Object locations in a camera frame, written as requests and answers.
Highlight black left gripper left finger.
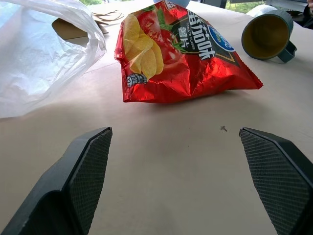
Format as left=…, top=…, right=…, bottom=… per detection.
left=0, top=126, right=113, bottom=235

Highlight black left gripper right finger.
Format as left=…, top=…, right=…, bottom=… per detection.
left=239, top=127, right=313, bottom=235

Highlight white translucent plastic bag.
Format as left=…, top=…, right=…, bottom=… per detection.
left=0, top=0, right=107, bottom=119

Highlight blue-grey mug with yellow inside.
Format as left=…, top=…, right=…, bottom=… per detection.
left=241, top=9, right=298, bottom=63

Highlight red tomato chips bag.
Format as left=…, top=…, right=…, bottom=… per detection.
left=114, top=0, right=264, bottom=103

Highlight brown paper bag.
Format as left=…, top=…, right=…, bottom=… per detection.
left=51, top=9, right=125, bottom=41

